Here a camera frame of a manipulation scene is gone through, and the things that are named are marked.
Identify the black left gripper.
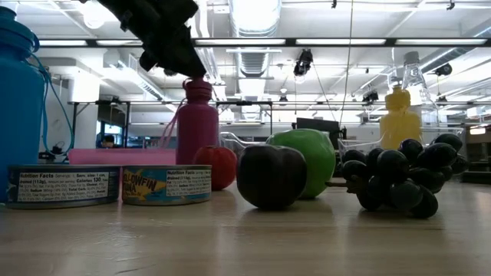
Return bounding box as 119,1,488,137
95,0,208,78

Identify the purple plastic squeeze bottle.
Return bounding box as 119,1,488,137
158,77,221,166

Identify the yellow plastic squeeze bottle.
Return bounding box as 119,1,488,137
378,85,423,151

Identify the clear bottle with white cap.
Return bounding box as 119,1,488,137
400,50,441,130

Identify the person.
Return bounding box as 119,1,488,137
99,134,117,150

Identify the pink plastic bin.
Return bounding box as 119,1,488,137
68,147,178,166

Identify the red tomato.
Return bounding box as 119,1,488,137
192,145,239,192

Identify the dark toy plum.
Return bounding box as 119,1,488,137
236,143,308,211

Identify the blue plastic squeeze bottle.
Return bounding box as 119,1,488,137
0,6,74,203

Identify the black computer monitor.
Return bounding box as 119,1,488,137
295,117,341,150

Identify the green toy apple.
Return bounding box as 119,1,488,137
265,128,337,200

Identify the black toy grape bunch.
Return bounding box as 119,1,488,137
324,132,470,220

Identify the black aluminium rig frame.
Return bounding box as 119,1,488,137
38,37,491,48

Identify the black hanging camera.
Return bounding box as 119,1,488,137
292,48,314,77

